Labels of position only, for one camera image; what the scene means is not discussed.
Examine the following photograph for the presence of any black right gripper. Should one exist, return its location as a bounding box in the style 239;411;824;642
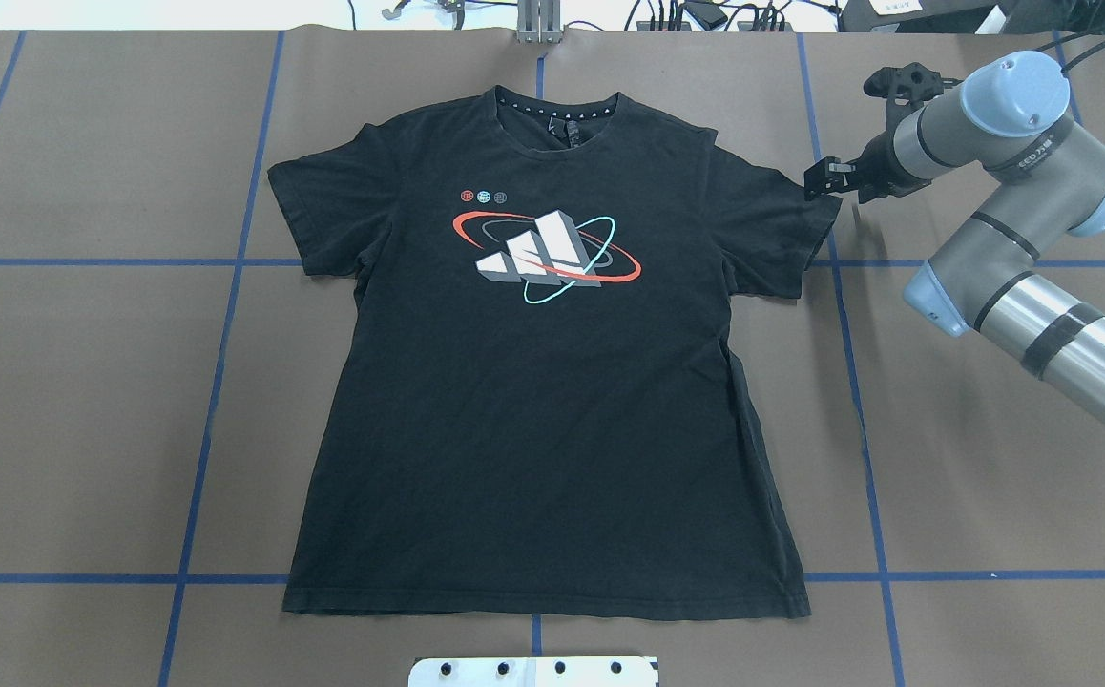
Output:
803;130;930;203

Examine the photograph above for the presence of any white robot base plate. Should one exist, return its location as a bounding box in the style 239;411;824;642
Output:
407;656;661;686

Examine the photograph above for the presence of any aluminium frame post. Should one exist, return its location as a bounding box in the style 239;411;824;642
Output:
516;0;564;45

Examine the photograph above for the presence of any black graphic t-shirt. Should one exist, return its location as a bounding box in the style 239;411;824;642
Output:
266;86;841;621

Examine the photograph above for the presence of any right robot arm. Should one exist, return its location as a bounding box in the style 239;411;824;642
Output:
803;51;1105;426

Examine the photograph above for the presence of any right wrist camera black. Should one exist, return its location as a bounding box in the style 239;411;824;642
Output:
863;62;950;129

